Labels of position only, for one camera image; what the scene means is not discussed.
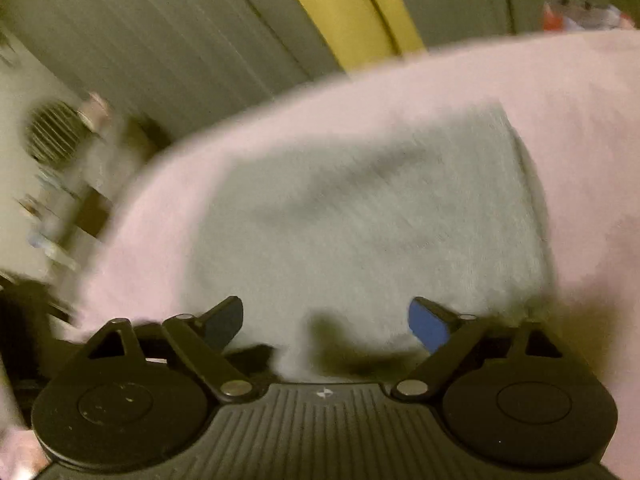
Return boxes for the grey pants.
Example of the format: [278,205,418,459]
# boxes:
[184,101,558,383]

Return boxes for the red and white object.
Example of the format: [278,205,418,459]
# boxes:
[541,0,637,34]

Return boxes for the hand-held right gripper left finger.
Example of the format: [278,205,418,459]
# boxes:
[65,295,260,404]

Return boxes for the round grille fan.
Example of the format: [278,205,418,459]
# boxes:
[24,99,85,165]

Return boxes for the pink bed sheet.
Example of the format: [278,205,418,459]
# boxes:
[0,29,640,480]

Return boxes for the yellow curtain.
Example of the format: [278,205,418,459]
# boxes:
[270,0,427,73]

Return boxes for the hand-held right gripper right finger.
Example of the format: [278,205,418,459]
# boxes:
[392,295,583,404]

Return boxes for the cluttered dark shelf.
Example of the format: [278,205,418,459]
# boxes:
[20,91,146,273]

